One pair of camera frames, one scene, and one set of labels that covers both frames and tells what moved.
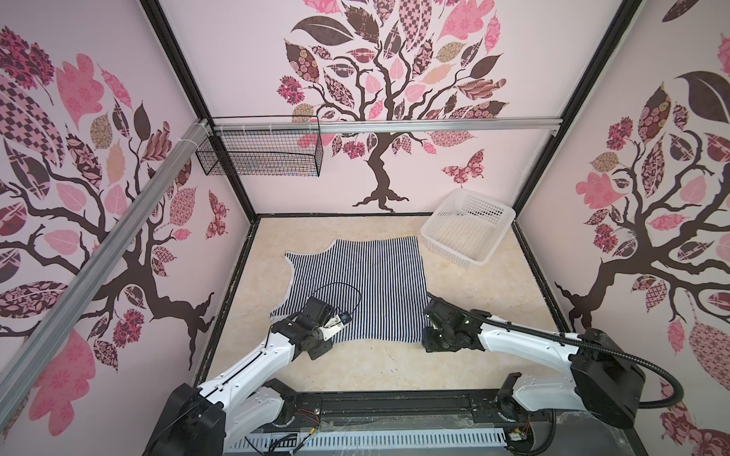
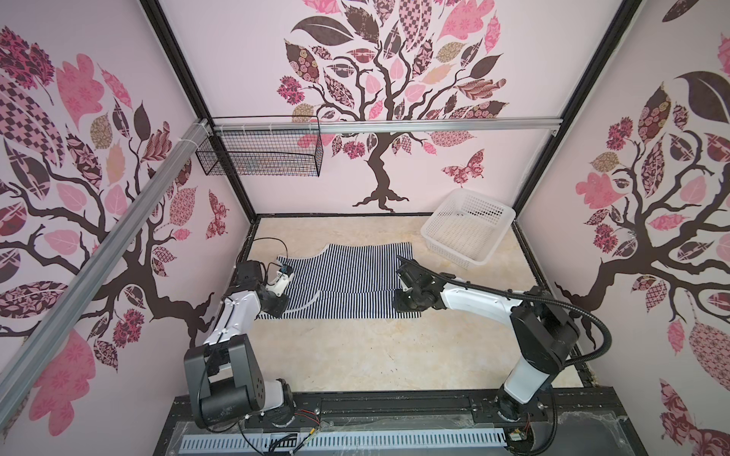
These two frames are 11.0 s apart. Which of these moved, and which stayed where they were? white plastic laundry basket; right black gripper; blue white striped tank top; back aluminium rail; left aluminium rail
Moved: blue white striped tank top; right black gripper
Stayed: back aluminium rail; left aluminium rail; white plastic laundry basket
